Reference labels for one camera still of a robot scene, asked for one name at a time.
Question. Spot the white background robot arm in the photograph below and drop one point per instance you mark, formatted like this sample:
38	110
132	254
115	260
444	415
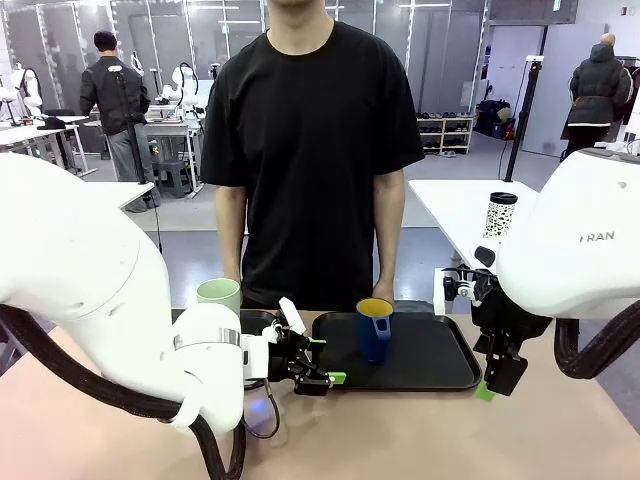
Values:
182	85

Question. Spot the person's bare left forearm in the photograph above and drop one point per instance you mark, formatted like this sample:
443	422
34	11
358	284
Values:
390	230

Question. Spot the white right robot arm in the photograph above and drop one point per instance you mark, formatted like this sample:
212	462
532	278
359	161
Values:
575	250

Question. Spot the blue mug yellow inside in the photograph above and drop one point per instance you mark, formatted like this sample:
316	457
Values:
372	340

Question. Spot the person's left hand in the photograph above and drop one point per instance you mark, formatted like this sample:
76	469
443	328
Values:
384	291

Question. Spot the wooden shoe rack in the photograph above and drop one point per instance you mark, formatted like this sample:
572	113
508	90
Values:
445	135

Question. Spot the light green tall cup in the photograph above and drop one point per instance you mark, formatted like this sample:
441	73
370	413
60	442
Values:
217	295

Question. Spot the background person black jacket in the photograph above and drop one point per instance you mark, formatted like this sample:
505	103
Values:
107	95

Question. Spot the person in dark hooded coat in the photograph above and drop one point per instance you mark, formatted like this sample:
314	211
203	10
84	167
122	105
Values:
595	95

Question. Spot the large black plastic tray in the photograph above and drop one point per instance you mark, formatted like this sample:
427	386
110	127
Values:
257	320
425	360

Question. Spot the white table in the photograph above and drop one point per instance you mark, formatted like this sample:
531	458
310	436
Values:
450	210

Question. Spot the black white patterned tumbler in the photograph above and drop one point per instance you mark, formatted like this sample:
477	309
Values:
500	217

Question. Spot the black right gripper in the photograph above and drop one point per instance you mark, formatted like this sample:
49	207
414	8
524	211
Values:
505	315

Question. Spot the person in black t-shirt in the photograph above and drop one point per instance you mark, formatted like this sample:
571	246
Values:
310	150

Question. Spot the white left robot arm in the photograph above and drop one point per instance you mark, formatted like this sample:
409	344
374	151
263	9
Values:
75	250

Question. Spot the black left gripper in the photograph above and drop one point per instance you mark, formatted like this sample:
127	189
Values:
280	362

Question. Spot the grey plastic stool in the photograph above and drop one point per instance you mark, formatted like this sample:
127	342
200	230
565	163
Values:
175	177

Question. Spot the black backpack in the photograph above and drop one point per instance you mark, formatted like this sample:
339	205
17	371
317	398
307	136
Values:
490	117

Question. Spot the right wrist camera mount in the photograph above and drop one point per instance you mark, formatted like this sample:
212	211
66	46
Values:
467	290

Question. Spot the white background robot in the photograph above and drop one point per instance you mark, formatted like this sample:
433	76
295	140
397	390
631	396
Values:
30	90

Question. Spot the white desk with black device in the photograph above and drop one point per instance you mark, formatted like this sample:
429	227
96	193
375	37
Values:
50	132

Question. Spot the person's bare right forearm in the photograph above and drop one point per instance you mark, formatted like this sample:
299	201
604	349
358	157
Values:
232	240

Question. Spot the beige top work table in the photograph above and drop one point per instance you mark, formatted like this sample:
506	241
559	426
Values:
170	125

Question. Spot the black stand with white light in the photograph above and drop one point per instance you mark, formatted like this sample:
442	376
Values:
522	110

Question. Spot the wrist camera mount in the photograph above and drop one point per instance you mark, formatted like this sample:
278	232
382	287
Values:
467	290
292	312

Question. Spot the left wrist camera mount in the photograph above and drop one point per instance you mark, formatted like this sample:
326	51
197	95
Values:
292	312

